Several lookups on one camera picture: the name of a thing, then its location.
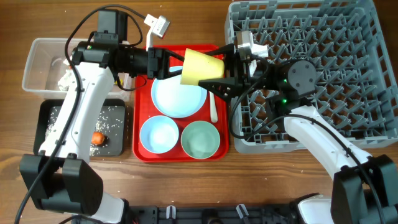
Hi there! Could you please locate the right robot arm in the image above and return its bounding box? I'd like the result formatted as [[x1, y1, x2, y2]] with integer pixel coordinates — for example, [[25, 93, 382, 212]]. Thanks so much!
[[195, 44, 397, 223]]

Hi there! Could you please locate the red serving tray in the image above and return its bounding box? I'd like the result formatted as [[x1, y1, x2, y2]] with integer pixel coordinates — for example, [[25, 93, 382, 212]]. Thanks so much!
[[132, 44, 229, 163]]

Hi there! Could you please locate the large light blue plate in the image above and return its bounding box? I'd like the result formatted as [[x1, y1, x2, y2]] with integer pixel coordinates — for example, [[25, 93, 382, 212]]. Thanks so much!
[[150, 75, 207, 118]]

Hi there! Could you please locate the black plastic tray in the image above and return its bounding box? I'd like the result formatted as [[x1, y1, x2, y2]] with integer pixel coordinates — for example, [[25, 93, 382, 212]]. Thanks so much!
[[33, 99, 128, 157]]

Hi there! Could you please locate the white rice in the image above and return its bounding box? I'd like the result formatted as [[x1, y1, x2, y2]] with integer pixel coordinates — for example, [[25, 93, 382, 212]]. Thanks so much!
[[45, 106, 125, 156]]

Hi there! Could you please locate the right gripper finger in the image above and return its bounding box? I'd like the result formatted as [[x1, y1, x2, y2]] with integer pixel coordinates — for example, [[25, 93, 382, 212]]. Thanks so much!
[[205, 44, 236, 61], [198, 77, 249, 101]]

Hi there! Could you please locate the clear plastic bin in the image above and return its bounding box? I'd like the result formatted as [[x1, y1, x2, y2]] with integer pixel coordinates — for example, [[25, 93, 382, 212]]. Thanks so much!
[[22, 38, 132, 101]]

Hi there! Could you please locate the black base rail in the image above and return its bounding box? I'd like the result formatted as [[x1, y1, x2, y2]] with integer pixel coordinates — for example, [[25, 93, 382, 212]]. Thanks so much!
[[121, 204, 303, 224]]

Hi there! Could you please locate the orange carrot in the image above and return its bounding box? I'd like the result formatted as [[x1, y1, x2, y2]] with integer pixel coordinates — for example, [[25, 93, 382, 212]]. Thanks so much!
[[91, 131, 106, 146]]

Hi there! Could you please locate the white plastic spoon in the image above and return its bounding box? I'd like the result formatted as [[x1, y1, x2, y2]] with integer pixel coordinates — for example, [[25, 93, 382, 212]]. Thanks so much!
[[209, 92, 218, 123]]

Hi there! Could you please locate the teal green bowl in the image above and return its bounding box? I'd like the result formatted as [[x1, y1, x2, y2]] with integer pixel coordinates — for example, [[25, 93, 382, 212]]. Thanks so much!
[[180, 121, 221, 160]]

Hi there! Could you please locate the white tissue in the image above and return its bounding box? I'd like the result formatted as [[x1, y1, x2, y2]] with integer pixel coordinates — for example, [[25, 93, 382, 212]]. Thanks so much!
[[57, 70, 75, 91]]

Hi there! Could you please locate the grey dishwasher rack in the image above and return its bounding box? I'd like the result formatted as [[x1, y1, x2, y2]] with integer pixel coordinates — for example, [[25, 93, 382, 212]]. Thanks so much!
[[224, 1, 397, 149]]

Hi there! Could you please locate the yellow plastic cup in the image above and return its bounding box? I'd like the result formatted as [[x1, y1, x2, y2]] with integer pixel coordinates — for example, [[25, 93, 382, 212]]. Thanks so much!
[[180, 49, 224, 86]]

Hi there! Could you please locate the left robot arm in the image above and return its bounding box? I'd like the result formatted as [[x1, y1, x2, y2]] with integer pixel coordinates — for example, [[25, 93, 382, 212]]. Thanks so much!
[[19, 41, 183, 223]]

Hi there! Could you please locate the light blue bowl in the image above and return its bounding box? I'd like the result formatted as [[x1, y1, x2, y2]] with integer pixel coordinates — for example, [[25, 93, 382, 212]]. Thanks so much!
[[139, 115, 179, 154]]

